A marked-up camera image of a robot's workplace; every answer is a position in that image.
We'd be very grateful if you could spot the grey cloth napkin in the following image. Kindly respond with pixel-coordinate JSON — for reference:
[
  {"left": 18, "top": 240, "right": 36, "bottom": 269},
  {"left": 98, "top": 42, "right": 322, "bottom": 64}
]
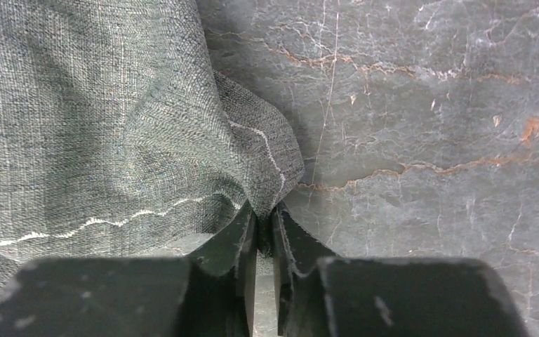
[{"left": 0, "top": 1, "right": 304, "bottom": 290}]

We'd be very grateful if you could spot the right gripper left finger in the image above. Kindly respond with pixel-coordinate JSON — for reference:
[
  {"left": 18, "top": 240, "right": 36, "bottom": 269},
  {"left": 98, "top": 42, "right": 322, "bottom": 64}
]
[{"left": 0, "top": 204, "right": 257, "bottom": 336}]

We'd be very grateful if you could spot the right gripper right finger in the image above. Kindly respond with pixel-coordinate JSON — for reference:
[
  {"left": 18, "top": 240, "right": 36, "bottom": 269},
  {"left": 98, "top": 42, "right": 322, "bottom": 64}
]
[{"left": 272, "top": 204, "right": 528, "bottom": 336}]

